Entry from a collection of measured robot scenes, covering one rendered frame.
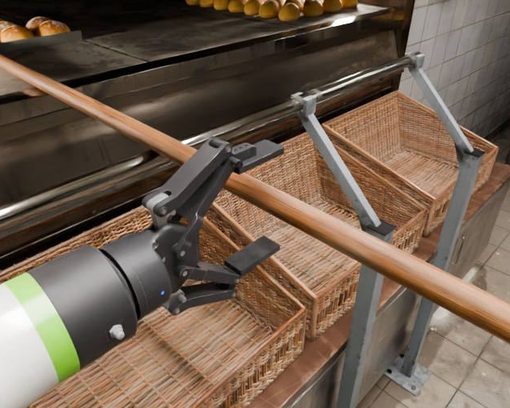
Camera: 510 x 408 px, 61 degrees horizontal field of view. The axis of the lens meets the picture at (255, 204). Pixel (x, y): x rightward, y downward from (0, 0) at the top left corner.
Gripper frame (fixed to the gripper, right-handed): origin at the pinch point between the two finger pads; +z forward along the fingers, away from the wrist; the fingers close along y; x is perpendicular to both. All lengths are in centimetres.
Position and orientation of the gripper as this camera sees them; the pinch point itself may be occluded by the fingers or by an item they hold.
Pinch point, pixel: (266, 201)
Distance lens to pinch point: 51.2
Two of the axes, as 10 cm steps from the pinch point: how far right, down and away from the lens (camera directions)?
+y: 0.0, 8.4, 5.4
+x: 7.2, 3.8, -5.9
